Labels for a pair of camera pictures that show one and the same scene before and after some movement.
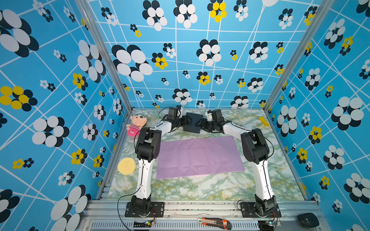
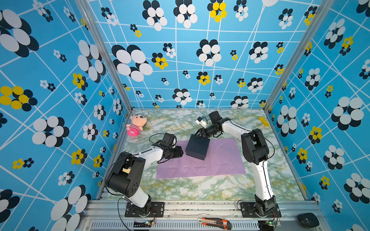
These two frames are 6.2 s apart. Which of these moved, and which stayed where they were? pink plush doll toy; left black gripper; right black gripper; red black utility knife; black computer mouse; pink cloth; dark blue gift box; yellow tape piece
Moved: left black gripper; right black gripper; dark blue gift box
Stayed: black computer mouse; pink cloth; pink plush doll toy; yellow tape piece; red black utility knife
